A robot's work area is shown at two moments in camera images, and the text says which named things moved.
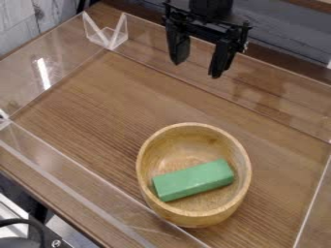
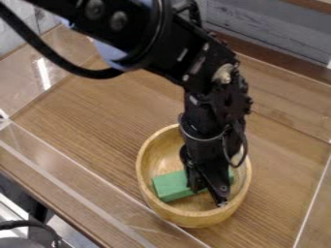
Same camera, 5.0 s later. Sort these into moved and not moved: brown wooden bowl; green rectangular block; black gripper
Moved: black gripper
Not moved: green rectangular block; brown wooden bowl
